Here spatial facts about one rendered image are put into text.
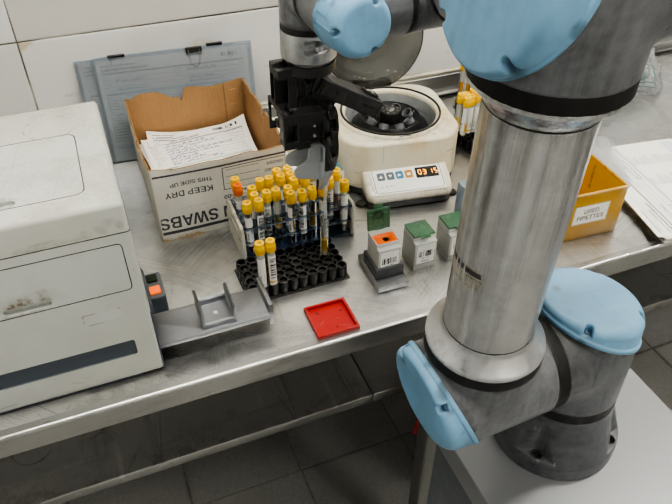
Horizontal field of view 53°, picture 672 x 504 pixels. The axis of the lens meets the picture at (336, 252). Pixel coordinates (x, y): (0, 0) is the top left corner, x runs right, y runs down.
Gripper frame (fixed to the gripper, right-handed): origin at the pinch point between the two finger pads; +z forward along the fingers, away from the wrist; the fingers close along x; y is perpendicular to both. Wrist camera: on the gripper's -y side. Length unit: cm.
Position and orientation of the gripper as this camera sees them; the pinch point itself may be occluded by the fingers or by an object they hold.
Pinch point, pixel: (324, 179)
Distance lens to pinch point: 104.0
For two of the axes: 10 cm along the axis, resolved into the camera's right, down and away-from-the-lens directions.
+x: 3.7, 6.0, -7.0
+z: -0.1, 7.6, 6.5
